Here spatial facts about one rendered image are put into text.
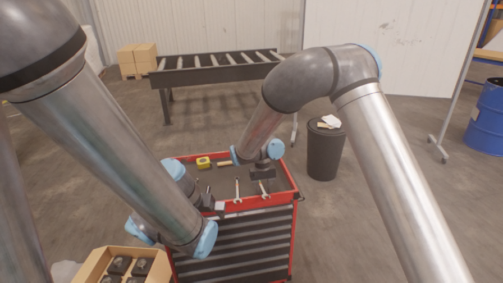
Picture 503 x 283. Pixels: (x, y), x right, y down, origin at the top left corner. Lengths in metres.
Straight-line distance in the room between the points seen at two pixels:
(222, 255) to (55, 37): 1.42
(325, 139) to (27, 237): 2.39
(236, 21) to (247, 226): 8.06
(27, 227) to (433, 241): 0.66
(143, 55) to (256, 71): 3.69
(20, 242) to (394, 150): 0.64
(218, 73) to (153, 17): 5.27
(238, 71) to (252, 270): 3.10
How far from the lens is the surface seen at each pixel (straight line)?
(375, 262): 2.39
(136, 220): 0.71
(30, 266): 0.52
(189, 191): 0.78
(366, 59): 0.63
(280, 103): 0.58
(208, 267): 1.66
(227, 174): 1.52
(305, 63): 0.55
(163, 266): 2.07
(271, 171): 1.27
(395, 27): 3.32
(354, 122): 0.58
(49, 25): 0.29
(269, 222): 1.41
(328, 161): 2.77
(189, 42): 9.02
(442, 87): 3.65
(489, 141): 4.35
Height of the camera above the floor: 1.84
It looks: 27 degrees down
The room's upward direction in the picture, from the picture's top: 1 degrees counter-clockwise
